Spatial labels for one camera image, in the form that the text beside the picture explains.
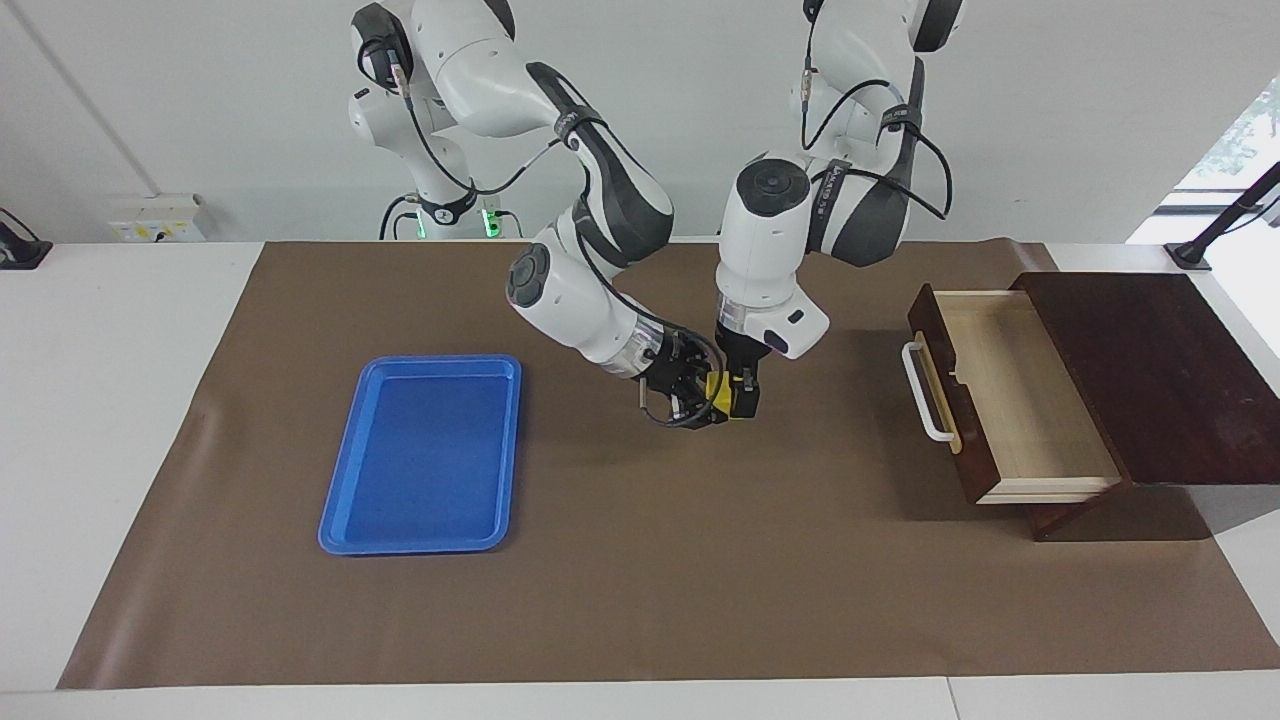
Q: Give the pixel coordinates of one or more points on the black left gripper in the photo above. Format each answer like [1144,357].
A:
[740,355]

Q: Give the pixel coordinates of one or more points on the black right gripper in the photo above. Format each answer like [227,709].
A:
[675,365]

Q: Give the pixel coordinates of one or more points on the yellow cube block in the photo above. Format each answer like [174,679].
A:
[718,388]

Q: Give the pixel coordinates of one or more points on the wooden drawer dark front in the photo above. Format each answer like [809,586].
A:
[1020,400]

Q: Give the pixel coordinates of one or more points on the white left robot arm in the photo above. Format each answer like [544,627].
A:
[770,250]

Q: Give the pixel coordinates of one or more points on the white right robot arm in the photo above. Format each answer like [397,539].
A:
[590,310]

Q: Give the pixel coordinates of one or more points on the brown table mat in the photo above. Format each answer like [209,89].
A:
[650,560]

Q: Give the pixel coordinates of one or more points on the blue plastic tray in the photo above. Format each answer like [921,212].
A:
[420,450]

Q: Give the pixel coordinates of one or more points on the dark wooden cabinet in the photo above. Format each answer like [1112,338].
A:
[1180,380]

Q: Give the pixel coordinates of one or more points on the black angled monitor stand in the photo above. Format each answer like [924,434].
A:
[1190,255]

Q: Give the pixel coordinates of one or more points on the window with outdoor view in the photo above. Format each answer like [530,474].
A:
[1250,130]

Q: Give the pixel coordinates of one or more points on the small black stand base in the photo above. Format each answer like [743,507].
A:
[20,255]

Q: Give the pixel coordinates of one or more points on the white wall socket box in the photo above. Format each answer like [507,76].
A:
[155,215]

